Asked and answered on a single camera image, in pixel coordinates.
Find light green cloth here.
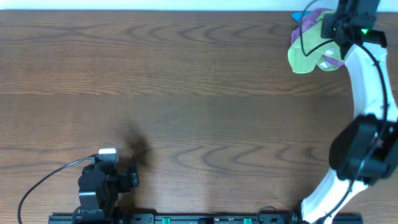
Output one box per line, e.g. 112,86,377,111
287,9,345,74

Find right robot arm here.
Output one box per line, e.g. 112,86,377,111
289,0,397,223

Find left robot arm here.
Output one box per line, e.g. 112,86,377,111
72,159,139,223

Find purple cloth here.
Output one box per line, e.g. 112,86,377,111
290,7,346,68

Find blue cloth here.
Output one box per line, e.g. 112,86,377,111
291,11,312,23

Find black left camera cable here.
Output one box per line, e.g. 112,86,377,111
17,156,96,224

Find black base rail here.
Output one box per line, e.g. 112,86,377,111
48,212,364,224

